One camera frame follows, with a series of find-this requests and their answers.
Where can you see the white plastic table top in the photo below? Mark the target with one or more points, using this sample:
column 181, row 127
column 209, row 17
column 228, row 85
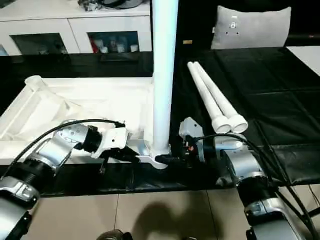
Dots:
column 87, row 100

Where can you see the white plastic table leg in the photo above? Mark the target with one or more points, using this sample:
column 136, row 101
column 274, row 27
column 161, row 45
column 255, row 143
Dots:
column 220, row 97
column 207, row 97
column 163, row 75

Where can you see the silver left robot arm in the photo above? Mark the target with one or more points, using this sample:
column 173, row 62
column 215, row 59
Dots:
column 50, row 152

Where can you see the black mat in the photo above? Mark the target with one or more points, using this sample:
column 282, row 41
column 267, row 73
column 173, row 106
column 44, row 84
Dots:
column 275, row 100

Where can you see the small white jar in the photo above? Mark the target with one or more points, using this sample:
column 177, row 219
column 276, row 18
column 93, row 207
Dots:
column 133, row 48
column 104, row 49

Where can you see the small tan tag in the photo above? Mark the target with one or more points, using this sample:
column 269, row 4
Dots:
column 187, row 42

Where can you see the white cabinet with glass doors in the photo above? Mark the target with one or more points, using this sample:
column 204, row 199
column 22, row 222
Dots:
column 62, row 25

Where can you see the grey cushion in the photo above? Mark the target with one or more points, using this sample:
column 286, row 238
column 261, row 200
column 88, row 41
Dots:
column 255, row 30

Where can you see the grey bag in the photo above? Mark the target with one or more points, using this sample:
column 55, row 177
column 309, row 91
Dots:
column 125, row 3

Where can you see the white flat panel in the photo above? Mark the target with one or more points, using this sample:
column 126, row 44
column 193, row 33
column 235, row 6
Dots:
column 306, row 58

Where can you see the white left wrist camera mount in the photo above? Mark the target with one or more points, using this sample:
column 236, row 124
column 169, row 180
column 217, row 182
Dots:
column 117, row 137

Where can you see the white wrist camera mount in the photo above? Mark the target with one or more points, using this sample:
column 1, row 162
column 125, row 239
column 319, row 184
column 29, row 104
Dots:
column 117, row 137
column 191, row 127

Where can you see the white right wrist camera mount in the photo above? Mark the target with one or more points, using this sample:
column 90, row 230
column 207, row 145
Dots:
column 191, row 127

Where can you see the black metal frame bar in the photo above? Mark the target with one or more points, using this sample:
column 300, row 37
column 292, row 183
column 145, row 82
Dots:
column 315, row 213

